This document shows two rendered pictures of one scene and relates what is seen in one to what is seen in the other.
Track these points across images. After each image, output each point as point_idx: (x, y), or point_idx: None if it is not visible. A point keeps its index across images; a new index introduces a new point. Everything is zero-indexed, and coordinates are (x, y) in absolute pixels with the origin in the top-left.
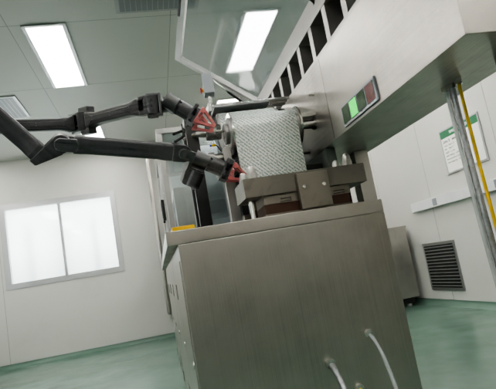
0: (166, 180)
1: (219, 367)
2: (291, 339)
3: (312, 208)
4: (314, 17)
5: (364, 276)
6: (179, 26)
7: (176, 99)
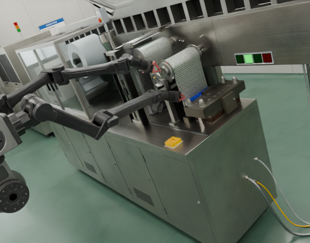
0: None
1: (214, 200)
2: (234, 175)
3: None
4: None
5: (253, 137)
6: None
7: (138, 60)
